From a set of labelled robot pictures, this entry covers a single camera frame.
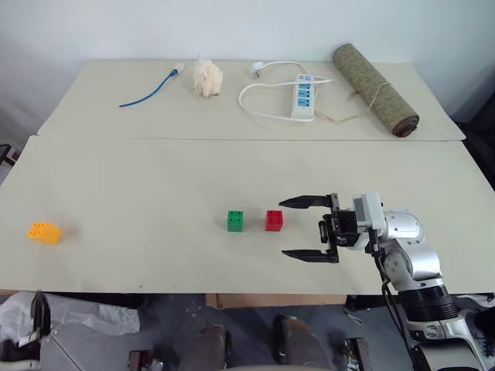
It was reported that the yellow toy brick cube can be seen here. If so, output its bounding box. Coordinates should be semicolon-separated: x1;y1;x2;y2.
26;221;63;246

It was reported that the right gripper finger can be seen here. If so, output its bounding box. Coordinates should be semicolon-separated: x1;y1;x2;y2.
281;243;340;264
278;192;341;212

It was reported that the white power strip with cord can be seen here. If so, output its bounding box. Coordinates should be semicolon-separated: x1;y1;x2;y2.
237;60;334;123

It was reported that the white plastic bag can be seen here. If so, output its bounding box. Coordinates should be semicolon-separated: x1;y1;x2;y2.
0;291;141;341

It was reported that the green toy brick cube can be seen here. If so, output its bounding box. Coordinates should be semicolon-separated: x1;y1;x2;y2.
227;209;245;233

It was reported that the dark red chair frame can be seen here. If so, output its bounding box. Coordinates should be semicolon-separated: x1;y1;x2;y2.
0;143;21;169

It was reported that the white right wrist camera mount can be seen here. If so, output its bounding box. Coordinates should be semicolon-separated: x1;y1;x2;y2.
352;190;387;233

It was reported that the rolled olive patterned mat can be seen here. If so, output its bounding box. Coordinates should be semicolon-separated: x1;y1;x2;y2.
333;43;421;138

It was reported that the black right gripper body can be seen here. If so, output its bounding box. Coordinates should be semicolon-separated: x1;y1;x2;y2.
318;208;367;250

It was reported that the beige table cover sheet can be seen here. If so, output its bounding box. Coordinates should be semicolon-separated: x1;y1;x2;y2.
36;58;466;142
0;134;495;297

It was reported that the dark rounded shape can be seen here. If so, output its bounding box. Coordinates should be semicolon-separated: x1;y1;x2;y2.
273;315;332;371
180;324;230;371

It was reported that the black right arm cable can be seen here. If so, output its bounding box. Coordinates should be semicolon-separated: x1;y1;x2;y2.
371;230;417;360

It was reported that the red toy brick cube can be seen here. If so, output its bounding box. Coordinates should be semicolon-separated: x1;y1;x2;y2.
265;209;285;233

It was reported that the brown cardboard piece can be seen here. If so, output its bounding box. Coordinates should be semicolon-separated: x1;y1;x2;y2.
204;293;348;310

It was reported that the blue cable with white plug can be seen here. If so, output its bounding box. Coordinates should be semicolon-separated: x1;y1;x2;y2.
118;63;183;108

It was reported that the beige tie string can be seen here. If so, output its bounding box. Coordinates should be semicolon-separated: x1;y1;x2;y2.
315;81;390;125

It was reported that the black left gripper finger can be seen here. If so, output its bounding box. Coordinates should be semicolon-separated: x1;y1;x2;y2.
31;290;52;338

